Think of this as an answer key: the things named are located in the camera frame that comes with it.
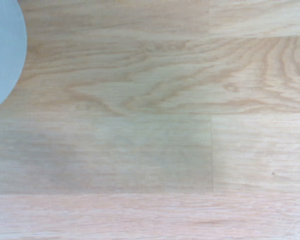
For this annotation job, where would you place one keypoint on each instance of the white plastic pitcher blue lid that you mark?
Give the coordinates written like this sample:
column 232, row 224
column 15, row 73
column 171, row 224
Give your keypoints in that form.
column 2, row 50

